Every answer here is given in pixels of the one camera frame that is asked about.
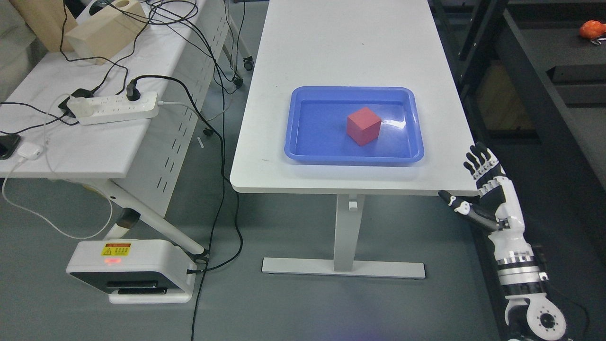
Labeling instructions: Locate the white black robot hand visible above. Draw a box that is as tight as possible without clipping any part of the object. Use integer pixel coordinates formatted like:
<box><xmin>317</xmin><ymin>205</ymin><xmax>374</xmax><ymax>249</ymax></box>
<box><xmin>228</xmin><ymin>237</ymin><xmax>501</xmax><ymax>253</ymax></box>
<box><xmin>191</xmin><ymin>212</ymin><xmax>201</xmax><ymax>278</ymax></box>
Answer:
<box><xmin>438</xmin><ymin>142</ymin><xmax>534</xmax><ymax>265</ymax></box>

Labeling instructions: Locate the pink foam block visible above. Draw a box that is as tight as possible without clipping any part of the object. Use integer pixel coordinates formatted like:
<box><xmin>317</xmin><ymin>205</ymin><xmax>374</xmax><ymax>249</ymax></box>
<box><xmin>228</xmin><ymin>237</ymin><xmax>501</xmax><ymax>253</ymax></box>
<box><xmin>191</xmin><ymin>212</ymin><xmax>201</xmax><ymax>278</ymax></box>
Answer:
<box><xmin>346</xmin><ymin>107</ymin><xmax>382</xmax><ymax>146</ymax></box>

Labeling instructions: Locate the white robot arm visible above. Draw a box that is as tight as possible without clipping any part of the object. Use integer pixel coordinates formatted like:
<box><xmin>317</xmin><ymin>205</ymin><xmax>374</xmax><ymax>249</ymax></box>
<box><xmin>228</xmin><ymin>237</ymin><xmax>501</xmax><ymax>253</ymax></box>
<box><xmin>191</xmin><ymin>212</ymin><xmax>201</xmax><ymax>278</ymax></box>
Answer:
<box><xmin>497</xmin><ymin>248</ymin><xmax>567</xmax><ymax>341</ymax></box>

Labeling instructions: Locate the left black metal shelf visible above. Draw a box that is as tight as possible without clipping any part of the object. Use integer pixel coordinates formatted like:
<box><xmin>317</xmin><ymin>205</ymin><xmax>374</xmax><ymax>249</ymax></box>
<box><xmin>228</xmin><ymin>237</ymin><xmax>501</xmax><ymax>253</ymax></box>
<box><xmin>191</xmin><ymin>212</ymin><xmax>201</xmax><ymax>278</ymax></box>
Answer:
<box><xmin>430</xmin><ymin>0</ymin><xmax>605</xmax><ymax>341</ymax></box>

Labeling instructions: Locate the blue plastic tray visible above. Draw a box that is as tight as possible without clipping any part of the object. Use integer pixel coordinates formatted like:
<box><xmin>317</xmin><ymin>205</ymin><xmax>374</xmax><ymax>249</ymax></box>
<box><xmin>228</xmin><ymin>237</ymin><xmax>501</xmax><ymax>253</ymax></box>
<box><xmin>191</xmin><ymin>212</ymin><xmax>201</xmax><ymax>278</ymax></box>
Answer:
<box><xmin>284</xmin><ymin>86</ymin><xmax>424</xmax><ymax>166</ymax></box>

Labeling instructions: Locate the orange round object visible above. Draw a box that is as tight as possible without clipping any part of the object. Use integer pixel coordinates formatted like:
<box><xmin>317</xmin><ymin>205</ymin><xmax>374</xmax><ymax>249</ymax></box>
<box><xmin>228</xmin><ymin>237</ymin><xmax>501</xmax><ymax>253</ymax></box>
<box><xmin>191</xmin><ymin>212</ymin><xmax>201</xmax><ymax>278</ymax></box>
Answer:
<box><xmin>579</xmin><ymin>21</ymin><xmax>606</xmax><ymax>45</ymax></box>

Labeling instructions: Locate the white standing desk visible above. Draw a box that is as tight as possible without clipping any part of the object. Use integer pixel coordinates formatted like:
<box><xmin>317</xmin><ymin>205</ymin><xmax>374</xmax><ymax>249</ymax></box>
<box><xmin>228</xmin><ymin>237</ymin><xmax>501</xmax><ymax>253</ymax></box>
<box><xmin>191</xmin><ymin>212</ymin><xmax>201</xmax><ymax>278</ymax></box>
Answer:
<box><xmin>230</xmin><ymin>0</ymin><xmax>475</xmax><ymax>279</ymax></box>

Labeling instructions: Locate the white floor device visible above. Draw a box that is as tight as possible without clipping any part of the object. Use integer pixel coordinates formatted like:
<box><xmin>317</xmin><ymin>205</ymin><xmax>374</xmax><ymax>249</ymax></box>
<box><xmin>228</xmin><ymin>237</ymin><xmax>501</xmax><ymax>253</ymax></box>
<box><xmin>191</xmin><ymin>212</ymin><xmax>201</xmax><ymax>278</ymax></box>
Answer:
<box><xmin>66</xmin><ymin>240</ymin><xmax>196</xmax><ymax>304</ymax></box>

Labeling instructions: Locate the white perforated side table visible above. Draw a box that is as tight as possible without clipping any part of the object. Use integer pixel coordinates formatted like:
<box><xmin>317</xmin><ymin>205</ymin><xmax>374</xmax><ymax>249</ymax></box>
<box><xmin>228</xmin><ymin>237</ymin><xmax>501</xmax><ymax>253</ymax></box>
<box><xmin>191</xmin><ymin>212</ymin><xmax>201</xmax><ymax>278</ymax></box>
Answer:
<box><xmin>1</xmin><ymin>0</ymin><xmax>238</xmax><ymax>255</ymax></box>

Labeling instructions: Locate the white power strip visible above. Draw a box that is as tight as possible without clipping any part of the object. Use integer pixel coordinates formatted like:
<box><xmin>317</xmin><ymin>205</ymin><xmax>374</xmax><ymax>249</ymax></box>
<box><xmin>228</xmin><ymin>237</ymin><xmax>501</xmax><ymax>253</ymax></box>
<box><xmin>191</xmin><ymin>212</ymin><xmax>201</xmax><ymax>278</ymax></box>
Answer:
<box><xmin>67</xmin><ymin>91</ymin><xmax>159</xmax><ymax>125</ymax></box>

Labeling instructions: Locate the beige wooden box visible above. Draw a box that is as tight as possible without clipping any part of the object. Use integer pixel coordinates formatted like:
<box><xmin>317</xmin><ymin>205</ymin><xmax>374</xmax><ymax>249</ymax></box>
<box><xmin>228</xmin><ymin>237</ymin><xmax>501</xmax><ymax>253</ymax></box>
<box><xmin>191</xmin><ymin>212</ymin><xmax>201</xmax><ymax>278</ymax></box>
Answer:
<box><xmin>65</xmin><ymin>0</ymin><xmax>145</xmax><ymax>65</ymax></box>

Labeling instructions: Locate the white charger adapter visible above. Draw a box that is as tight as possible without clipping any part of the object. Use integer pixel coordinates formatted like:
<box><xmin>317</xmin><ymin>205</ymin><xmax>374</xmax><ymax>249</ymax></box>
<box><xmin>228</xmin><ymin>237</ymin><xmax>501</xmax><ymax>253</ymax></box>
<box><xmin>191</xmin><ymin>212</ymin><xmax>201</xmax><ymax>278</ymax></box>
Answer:
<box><xmin>17</xmin><ymin>142</ymin><xmax>45</xmax><ymax>161</ymax></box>

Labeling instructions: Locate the brown cardboard box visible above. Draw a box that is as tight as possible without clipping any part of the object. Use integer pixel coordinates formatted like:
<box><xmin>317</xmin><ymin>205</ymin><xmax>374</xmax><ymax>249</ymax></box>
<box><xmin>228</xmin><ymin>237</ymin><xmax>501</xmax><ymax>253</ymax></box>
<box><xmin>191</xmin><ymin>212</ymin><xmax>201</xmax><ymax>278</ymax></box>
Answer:
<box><xmin>10</xmin><ymin>0</ymin><xmax>78</xmax><ymax>53</ymax></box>

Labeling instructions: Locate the black phone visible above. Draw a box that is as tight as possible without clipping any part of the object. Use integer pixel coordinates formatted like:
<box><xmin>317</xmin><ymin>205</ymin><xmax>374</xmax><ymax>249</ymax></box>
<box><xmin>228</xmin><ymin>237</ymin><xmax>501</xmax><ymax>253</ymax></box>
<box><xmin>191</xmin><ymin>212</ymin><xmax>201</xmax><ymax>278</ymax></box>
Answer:
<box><xmin>0</xmin><ymin>134</ymin><xmax>21</xmax><ymax>160</ymax></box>

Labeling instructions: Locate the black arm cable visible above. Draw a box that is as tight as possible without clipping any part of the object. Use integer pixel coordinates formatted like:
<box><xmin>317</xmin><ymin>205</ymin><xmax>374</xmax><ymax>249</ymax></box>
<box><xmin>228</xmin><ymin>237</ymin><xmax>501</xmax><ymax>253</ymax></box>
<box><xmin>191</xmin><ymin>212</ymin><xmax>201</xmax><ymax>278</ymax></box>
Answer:
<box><xmin>533</xmin><ymin>244</ymin><xmax>590</xmax><ymax>341</ymax></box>

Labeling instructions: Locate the black power cable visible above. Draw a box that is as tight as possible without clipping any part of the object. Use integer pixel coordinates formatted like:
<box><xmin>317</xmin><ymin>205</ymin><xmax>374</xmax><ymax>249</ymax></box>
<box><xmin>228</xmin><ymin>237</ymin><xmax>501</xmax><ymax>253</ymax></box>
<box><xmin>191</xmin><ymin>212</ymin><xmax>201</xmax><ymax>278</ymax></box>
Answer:
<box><xmin>127</xmin><ymin>75</ymin><xmax>243</xmax><ymax>341</ymax></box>

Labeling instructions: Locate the white charger cable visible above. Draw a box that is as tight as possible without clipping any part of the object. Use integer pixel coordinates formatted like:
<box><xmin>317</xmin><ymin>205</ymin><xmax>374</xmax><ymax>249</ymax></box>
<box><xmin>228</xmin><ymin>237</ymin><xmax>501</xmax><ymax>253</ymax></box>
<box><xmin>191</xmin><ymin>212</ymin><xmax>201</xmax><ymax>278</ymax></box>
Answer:
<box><xmin>1</xmin><ymin>97</ymin><xmax>114</xmax><ymax>240</ymax></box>

